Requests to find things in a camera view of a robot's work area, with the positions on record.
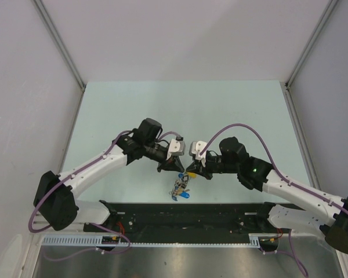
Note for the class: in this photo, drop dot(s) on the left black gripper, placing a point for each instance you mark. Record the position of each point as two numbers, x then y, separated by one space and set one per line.
173 164

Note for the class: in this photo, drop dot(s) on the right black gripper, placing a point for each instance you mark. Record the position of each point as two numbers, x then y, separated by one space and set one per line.
195 166

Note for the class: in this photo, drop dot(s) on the round metal keyring organiser disc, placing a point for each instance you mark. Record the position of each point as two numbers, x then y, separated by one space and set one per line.
180 187

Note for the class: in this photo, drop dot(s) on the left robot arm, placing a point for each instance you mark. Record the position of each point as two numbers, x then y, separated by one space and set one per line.
56 203

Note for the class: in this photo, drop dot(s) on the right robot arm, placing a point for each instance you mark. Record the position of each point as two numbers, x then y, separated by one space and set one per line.
319 213

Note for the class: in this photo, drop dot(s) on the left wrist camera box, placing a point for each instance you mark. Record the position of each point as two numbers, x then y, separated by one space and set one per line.
176 147

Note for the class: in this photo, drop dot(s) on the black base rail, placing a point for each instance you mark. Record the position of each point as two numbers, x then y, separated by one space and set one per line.
190 223

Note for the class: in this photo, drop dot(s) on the left aluminium frame post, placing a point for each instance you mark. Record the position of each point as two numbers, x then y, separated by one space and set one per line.
54 34

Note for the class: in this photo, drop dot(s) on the aluminium frame post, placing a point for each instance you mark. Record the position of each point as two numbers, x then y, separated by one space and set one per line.
54 34
313 38

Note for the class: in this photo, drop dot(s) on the right aluminium frame post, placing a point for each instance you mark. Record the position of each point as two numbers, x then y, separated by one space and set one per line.
313 38

